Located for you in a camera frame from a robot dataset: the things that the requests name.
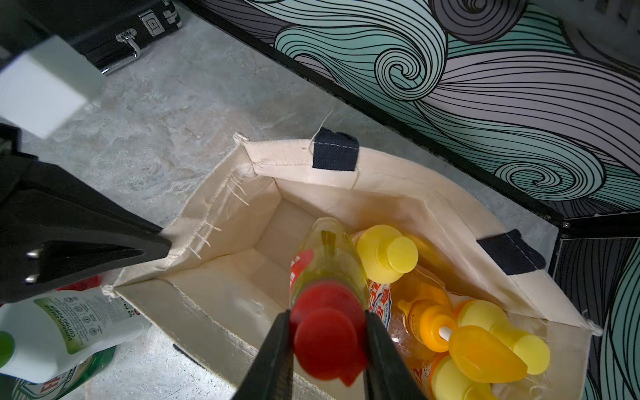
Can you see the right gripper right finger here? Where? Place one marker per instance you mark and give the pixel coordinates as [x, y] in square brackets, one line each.
[386, 376]

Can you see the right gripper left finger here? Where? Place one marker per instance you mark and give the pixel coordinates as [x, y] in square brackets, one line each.
[270, 376]

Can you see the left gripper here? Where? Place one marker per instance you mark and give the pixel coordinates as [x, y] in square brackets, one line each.
[56, 230]

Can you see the large orange dish soap bottle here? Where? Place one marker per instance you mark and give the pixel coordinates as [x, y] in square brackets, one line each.
[418, 315]

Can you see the beige canvas shopping bag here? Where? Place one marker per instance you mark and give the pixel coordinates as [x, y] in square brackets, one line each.
[225, 278]

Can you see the yellow-green bottle red cap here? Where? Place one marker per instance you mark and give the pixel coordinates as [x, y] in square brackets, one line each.
[328, 299]

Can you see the white bottle green cap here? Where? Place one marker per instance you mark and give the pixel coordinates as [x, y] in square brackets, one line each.
[49, 334]

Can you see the yellow cap orange bottle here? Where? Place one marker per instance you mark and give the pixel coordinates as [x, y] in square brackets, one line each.
[533, 350]
[443, 380]
[386, 254]

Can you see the red liquid bottle red cap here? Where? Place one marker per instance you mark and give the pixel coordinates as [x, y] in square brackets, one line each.
[83, 285]

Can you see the dark green bottle red cap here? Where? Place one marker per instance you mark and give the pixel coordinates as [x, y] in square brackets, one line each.
[18, 389]

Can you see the black case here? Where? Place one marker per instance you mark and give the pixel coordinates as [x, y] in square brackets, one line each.
[109, 34]

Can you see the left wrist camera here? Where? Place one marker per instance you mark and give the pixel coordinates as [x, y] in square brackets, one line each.
[44, 80]

